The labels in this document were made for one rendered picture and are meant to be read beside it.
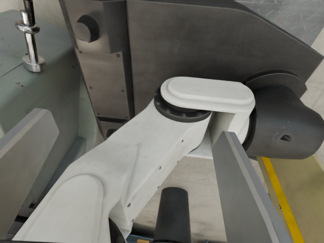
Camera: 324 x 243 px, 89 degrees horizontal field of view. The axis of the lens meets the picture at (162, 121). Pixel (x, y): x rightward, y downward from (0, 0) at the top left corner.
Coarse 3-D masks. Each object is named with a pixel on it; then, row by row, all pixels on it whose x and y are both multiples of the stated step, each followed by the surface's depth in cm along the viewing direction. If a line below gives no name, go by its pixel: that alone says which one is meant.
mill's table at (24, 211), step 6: (24, 210) 56; (30, 210) 57; (18, 216) 55; (24, 216) 55; (18, 222) 54; (24, 222) 54; (12, 228) 52; (18, 228) 53; (6, 234) 52; (12, 234) 52
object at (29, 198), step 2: (28, 194) 80; (30, 194) 82; (28, 196) 80; (30, 196) 82; (26, 198) 78; (28, 198) 81; (30, 198) 83; (32, 198) 86; (26, 200) 79; (28, 200) 82; (30, 200) 84; (32, 200) 86; (24, 202) 78; (26, 202) 80; (28, 202) 83; (30, 202) 85; (24, 204) 79; (26, 204) 81; (28, 204) 84; (26, 206) 82; (28, 206) 84
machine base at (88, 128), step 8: (0, 16) 82; (80, 72) 92; (80, 80) 96; (80, 88) 100; (80, 96) 105; (88, 96) 104; (80, 104) 109; (88, 104) 108; (80, 112) 115; (88, 112) 114; (80, 120) 120; (88, 120) 119; (80, 128) 127; (88, 128) 126; (96, 128) 126; (80, 136) 134; (88, 136) 133; (96, 136) 135; (88, 144) 140; (96, 144) 149
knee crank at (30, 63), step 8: (24, 0) 44; (32, 0) 45; (32, 8) 46; (24, 16) 45; (32, 16) 47; (16, 24) 46; (24, 24) 46; (32, 24) 48; (24, 32) 47; (32, 32) 47; (32, 40) 50; (32, 48) 52; (24, 56) 54; (32, 56) 53; (40, 56) 57; (24, 64) 54; (32, 64) 54; (40, 64) 55
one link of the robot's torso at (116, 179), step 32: (160, 96) 38; (128, 128) 33; (160, 128) 33; (192, 128) 34; (96, 160) 24; (128, 160) 25; (160, 160) 28; (64, 192) 19; (96, 192) 19; (128, 192) 24; (32, 224) 17; (64, 224) 17; (96, 224) 17; (128, 224) 29
